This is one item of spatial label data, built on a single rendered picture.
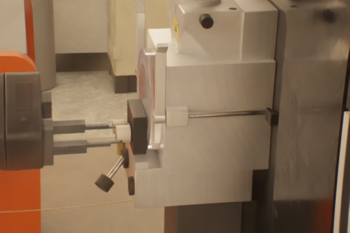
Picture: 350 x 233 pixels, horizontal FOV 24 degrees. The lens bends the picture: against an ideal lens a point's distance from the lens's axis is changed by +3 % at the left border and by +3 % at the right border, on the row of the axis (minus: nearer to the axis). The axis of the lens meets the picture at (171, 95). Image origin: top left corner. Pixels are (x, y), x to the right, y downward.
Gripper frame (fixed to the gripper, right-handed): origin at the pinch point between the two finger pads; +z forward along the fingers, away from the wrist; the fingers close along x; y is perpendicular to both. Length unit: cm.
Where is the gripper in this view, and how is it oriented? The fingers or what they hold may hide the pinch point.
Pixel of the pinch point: (120, 134)
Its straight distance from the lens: 68.9
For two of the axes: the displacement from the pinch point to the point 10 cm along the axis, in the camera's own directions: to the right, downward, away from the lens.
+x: -1.4, -7.4, 6.5
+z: 9.9, -0.4, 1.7
